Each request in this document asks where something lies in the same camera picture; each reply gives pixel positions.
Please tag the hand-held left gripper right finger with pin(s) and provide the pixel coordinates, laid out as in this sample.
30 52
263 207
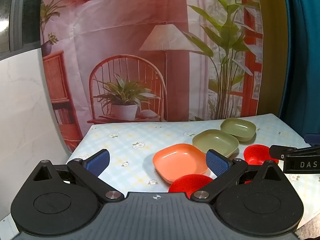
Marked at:
217 162

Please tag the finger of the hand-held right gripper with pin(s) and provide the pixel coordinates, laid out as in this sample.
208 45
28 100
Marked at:
312 139
282 150

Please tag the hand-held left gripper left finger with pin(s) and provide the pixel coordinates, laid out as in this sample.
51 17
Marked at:
98 161

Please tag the red round bowl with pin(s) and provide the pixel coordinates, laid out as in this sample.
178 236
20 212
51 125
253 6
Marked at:
256 153
190 182

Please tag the green square bowl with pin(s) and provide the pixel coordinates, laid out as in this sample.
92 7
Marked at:
238 128

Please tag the green square plate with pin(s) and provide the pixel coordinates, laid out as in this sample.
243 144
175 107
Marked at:
215 142

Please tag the floral checked tablecloth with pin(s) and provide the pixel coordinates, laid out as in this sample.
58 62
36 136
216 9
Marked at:
130 142

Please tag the orange square plate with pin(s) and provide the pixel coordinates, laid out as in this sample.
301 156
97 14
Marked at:
178 158

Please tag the teal curtain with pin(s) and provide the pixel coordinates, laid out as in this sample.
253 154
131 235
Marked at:
303 55

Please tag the printed room scene backdrop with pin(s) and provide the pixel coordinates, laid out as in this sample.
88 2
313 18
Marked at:
140 42

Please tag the dark window frame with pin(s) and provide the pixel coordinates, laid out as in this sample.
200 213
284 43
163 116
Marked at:
17 12

